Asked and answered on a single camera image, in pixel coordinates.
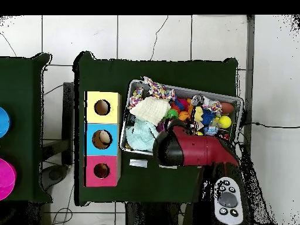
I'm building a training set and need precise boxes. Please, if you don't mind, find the yellow duck plush toy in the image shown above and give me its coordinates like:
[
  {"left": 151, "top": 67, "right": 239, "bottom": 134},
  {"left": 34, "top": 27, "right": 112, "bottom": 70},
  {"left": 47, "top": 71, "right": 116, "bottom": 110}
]
[{"left": 193, "top": 106, "right": 204, "bottom": 122}]

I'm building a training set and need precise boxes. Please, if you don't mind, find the wooden box with three holes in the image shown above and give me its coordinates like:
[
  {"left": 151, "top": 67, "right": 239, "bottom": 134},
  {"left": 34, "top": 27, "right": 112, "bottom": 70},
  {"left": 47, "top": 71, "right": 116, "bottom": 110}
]
[{"left": 84, "top": 91, "right": 123, "bottom": 188}]

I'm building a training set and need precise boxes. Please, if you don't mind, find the silver mesh bin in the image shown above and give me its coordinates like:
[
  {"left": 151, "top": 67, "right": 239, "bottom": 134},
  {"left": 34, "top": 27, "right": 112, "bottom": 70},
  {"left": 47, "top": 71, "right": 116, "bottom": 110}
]
[{"left": 119, "top": 79, "right": 244, "bottom": 156}]

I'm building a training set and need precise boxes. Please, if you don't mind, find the cream waffle cloth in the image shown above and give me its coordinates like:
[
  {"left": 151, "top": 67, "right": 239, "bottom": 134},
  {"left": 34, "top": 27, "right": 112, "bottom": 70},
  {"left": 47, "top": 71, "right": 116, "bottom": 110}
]
[{"left": 129, "top": 96, "right": 172, "bottom": 126}]

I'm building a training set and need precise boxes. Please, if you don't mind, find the mint green cloth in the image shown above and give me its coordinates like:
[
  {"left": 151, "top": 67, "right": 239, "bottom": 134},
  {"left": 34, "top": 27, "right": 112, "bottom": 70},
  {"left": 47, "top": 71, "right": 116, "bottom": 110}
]
[{"left": 125, "top": 118, "right": 160, "bottom": 152}]

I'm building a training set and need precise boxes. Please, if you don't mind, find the green spiky ball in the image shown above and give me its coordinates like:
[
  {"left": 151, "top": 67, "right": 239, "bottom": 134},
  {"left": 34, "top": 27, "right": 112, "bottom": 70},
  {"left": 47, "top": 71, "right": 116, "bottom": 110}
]
[{"left": 165, "top": 108, "right": 179, "bottom": 120}]

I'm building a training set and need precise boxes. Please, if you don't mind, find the polka dot cloth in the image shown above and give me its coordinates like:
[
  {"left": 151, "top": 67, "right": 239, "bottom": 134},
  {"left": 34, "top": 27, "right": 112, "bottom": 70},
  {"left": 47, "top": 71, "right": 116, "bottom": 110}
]
[{"left": 128, "top": 87, "right": 144, "bottom": 108}]

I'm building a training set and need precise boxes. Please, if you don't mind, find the orange toy basketball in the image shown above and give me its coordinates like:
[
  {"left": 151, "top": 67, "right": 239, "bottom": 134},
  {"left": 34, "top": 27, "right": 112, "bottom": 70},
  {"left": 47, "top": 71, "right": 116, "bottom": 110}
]
[{"left": 178, "top": 110, "right": 190, "bottom": 122}]

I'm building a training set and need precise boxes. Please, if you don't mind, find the confetti print cloth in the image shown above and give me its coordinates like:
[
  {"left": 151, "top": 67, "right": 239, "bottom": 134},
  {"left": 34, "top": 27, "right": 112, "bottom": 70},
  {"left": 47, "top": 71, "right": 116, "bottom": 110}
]
[{"left": 142, "top": 76, "right": 176, "bottom": 101}]

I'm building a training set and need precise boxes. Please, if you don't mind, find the yellow ball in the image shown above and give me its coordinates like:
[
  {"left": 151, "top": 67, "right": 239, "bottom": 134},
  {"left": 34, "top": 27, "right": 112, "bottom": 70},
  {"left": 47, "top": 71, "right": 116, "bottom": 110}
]
[{"left": 218, "top": 115, "right": 232, "bottom": 129}]

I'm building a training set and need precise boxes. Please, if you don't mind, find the dark green side table cloth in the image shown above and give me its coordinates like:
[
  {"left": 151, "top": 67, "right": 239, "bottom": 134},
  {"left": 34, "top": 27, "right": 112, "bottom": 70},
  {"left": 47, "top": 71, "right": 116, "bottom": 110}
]
[{"left": 0, "top": 53, "right": 51, "bottom": 203}]

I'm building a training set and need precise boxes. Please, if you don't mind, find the blue round disc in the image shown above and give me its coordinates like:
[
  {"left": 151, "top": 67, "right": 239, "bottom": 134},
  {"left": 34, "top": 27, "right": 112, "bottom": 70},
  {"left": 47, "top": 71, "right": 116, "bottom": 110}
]
[{"left": 0, "top": 107, "right": 12, "bottom": 139}]

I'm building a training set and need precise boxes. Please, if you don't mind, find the magenta round disc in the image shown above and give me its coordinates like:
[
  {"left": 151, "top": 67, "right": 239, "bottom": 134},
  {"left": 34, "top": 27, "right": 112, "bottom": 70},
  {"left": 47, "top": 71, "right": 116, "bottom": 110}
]
[{"left": 0, "top": 158, "right": 17, "bottom": 202}]

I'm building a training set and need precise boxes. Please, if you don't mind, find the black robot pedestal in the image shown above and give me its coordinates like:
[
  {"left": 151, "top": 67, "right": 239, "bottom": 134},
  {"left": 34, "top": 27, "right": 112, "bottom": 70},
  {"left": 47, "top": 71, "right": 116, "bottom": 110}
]
[{"left": 125, "top": 202, "right": 186, "bottom": 225}]

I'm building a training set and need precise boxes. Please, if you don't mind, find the black floor cable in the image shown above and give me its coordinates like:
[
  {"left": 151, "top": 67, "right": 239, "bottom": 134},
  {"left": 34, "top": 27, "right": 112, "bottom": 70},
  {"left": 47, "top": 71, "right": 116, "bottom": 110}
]
[{"left": 243, "top": 121, "right": 300, "bottom": 129}]

